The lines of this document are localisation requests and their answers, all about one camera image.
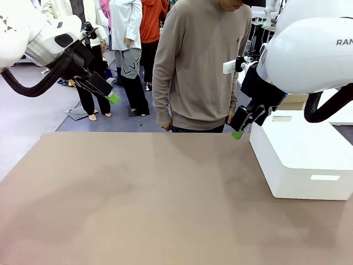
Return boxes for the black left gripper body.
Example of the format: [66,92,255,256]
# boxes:
[59,41,96,81]

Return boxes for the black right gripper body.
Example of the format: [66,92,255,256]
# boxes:
[240,62,287,113]

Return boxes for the person's right forearm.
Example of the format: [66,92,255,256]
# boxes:
[152,82,174,124]

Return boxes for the person's left forearm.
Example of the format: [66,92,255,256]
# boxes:
[228,79,240,114]

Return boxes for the blue yellow clothes pile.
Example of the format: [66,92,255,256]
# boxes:
[57,78,77,88]

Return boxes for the mannequin cream jacket black trousers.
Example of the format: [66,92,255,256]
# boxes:
[41,0,113,122]

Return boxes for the pink garment mannequin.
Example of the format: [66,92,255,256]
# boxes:
[99,0,113,28]

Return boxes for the mannequin white shirt grey shorts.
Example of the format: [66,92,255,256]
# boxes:
[109,0,151,118]

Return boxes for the person in beige sweater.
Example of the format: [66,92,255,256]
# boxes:
[152,0,253,134]

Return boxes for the mannequin orange hoodie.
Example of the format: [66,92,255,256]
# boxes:
[140,0,169,91]

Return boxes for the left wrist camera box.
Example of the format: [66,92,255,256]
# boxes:
[81,21,99,40]

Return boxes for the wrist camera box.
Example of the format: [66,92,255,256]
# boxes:
[222,56,259,75]
[81,21,99,40]

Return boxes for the grey mannequin base plate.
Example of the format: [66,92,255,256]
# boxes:
[65,105,99,121]

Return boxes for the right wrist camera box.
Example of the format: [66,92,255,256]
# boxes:
[222,56,259,75]

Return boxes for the white robot mount block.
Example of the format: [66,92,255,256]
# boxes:
[249,109,353,202]

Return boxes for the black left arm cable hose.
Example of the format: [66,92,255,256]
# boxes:
[0,51,85,98]

